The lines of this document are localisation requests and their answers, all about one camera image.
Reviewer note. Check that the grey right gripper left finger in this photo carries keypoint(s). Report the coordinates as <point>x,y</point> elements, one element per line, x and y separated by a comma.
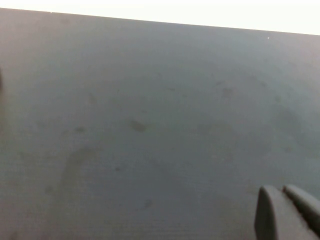
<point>277,217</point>

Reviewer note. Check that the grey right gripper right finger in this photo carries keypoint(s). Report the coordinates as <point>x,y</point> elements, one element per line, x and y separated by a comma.
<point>306,202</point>

